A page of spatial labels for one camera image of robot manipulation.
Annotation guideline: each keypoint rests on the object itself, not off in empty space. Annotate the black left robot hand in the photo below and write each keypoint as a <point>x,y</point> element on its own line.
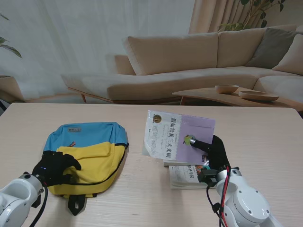
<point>52,168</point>

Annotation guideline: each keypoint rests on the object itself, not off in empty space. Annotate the wide shallow wooden bowl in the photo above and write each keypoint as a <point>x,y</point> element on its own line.
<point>258,96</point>

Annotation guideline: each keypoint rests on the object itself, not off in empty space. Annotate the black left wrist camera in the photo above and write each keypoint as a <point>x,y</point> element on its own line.
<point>36,202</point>

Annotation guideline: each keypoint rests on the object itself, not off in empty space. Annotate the tall green leafy plant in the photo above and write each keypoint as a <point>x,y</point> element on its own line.
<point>256,14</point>

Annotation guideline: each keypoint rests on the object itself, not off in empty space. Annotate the grey sofa cushion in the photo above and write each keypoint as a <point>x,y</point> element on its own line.
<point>270,49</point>

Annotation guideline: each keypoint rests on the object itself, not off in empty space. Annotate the green plant with long leaves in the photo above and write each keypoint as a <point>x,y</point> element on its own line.
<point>10,49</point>

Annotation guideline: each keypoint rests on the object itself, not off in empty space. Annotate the beige curtain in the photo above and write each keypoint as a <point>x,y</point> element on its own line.
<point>213,16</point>

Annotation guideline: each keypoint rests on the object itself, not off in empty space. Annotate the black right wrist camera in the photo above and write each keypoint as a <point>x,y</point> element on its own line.
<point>208,177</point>

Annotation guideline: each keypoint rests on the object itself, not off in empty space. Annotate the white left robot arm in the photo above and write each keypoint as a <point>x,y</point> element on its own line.
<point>16,196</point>

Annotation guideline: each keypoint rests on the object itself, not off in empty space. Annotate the beige plant pot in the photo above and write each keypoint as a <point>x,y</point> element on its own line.
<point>9,89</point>

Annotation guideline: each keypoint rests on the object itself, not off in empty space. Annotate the teal and white cover book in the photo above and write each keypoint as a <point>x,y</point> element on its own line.
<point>184,177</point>

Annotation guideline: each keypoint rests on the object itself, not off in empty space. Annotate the blue and yellow school bag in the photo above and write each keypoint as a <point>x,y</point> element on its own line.
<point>94,160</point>

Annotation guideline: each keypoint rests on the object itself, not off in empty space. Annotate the purple and white cover book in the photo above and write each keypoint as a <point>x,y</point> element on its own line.
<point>165,134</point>

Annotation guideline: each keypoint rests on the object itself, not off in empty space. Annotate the cream sofa cushion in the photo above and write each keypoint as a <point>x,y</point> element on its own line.
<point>291,59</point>

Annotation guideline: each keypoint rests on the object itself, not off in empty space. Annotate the blue and white cover book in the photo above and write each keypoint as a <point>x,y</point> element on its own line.
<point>180,163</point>

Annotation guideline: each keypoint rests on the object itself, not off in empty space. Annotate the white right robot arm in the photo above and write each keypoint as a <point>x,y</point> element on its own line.
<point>246,203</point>

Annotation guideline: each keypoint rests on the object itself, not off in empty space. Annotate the white sheer curtain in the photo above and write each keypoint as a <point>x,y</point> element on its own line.
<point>82,35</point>

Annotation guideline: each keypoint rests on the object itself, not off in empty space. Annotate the small deep wooden bowl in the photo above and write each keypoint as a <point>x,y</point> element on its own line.
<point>226,89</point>

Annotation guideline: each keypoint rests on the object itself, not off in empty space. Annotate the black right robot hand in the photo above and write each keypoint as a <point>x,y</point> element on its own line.
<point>217,153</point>

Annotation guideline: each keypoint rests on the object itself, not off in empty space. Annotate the wooden coffee table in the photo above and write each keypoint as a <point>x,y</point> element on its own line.
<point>213,97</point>

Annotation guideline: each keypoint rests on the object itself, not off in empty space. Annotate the beige corner sofa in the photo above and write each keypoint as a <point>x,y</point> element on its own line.
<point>180,78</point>

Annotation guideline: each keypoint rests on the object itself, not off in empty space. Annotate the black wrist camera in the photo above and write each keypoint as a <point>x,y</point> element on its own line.
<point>36,202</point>
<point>208,177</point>

